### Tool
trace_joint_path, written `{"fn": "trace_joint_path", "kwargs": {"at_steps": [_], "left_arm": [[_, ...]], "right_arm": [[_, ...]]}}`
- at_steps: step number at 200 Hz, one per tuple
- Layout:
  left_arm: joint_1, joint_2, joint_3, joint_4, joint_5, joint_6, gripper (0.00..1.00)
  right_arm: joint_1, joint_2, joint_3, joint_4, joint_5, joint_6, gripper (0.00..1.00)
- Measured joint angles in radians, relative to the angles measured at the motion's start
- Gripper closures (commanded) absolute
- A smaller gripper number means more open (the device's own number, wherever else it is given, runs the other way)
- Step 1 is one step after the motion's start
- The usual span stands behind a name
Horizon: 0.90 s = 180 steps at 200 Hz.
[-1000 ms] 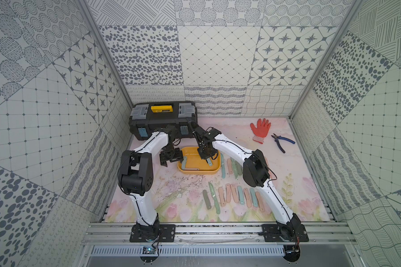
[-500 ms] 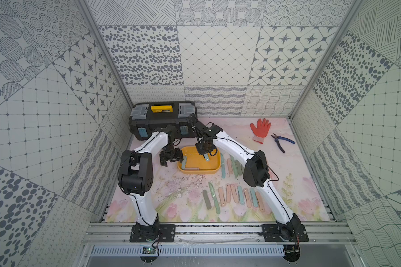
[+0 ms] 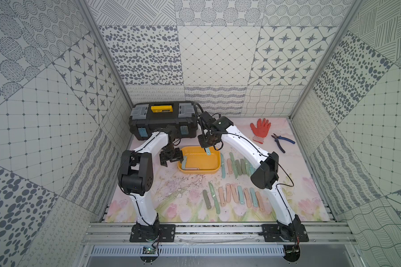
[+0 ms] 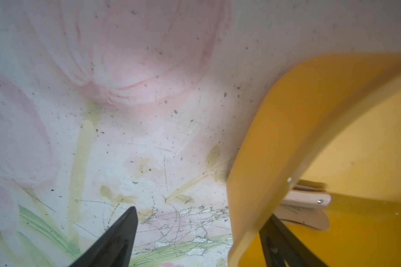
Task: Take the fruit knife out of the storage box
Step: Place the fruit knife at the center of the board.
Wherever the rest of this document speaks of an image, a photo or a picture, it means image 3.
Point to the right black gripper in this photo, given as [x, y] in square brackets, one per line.
[203, 143]

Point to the blue handled pliers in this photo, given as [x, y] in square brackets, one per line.
[278, 138]

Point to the teal fruit knife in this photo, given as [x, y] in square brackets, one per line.
[184, 163]

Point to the green sheath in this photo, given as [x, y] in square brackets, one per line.
[238, 167]

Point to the yellow plastic storage box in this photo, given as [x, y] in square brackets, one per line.
[198, 162]

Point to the long teal knife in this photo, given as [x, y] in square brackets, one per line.
[223, 169]

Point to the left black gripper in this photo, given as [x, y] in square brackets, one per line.
[170, 155]

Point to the grey green fruit knife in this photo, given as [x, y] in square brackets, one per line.
[243, 166]

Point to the black plastic toolbox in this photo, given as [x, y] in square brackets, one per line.
[147, 117]

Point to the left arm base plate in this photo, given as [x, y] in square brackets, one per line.
[162, 232]

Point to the floral pink table mat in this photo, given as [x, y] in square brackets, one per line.
[177, 197]

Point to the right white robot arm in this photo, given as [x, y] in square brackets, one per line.
[265, 177]

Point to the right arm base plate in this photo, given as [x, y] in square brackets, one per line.
[278, 233]

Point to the red work glove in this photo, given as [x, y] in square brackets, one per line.
[260, 130]

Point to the beige pink knife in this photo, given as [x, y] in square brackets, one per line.
[222, 197]

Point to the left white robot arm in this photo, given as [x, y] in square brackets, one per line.
[136, 176]

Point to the aluminium frame rail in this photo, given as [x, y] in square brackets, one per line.
[319, 233]

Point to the long green knife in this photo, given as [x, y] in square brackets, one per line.
[214, 197]

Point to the pale pink knife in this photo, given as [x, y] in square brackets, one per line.
[228, 193]

